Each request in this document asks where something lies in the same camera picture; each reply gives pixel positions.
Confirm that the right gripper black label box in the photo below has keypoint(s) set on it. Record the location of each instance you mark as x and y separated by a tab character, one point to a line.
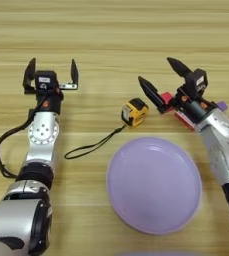
197	81

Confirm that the red cube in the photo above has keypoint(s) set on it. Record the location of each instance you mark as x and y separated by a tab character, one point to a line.
167	98

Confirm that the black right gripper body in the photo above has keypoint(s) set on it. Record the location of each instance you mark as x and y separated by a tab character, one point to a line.
192	108

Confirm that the purple round plate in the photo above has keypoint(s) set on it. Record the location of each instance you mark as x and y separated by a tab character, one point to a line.
152	185

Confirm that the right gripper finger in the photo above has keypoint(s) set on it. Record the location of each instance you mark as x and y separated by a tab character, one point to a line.
181	67
151	91

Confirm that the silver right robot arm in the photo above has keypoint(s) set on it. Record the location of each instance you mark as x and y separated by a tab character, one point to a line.
222	140

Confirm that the red white card box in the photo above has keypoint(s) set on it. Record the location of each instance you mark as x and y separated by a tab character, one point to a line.
184	120

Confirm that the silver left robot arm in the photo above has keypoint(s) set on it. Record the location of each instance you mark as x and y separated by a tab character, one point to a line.
42	133

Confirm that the yellow black tape measure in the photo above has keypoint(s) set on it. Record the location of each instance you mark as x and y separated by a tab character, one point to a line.
134	113

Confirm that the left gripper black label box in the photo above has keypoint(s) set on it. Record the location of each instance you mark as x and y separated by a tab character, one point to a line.
46	80

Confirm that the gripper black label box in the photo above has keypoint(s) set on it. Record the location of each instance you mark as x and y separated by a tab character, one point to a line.
46	80
197	81

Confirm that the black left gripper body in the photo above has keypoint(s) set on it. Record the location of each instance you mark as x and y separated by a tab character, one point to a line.
51	103

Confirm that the purple rectangular block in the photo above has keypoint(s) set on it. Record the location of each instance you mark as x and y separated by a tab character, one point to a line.
222	106

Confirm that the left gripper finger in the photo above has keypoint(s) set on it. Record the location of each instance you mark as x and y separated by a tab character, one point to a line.
29	76
74	75

